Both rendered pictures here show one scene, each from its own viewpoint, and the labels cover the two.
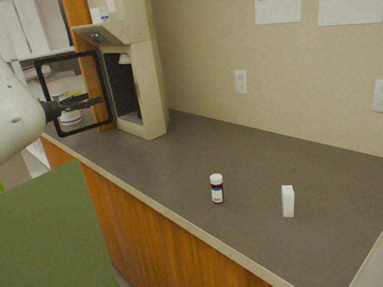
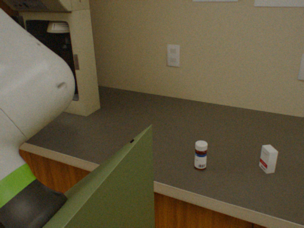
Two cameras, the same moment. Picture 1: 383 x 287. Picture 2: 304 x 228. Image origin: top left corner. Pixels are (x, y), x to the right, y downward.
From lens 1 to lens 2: 39 cm
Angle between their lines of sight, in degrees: 20
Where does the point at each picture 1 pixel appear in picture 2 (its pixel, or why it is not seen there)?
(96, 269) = not seen: outside the picture
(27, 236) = (122, 218)
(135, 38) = (77, 5)
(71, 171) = (148, 139)
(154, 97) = (91, 70)
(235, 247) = (245, 206)
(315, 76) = (249, 50)
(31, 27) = not seen: outside the picture
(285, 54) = (221, 30)
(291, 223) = (276, 178)
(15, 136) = (56, 105)
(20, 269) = not seen: outside the picture
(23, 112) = (66, 75)
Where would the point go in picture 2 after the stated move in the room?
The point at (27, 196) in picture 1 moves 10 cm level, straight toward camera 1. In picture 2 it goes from (126, 169) to (189, 194)
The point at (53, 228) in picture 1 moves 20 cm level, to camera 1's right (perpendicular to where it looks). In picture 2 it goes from (135, 206) to (237, 175)
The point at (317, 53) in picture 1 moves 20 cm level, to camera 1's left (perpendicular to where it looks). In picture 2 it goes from (252, 30) to (214, 34)
